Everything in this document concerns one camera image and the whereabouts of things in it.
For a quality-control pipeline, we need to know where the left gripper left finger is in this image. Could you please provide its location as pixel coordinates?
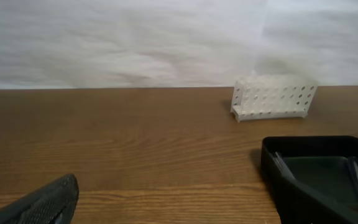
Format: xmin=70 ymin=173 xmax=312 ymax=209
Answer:
xmin=0 ymin=173 xmax=80 ymax=224

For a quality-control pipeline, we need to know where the black tray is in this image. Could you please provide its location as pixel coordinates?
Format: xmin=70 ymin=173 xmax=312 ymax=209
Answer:
xmin=260 ymin=135 xmax=358 ymax=224

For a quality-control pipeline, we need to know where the white test tube rack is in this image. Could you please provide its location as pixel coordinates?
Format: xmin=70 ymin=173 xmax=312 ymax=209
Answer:
xmin=229 ymin=74 xmax=319 ymax=123

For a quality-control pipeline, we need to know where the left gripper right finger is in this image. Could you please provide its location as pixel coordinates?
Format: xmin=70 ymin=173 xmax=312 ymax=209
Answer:
xmin=273 ymin=179 xmax=358 ymax=224

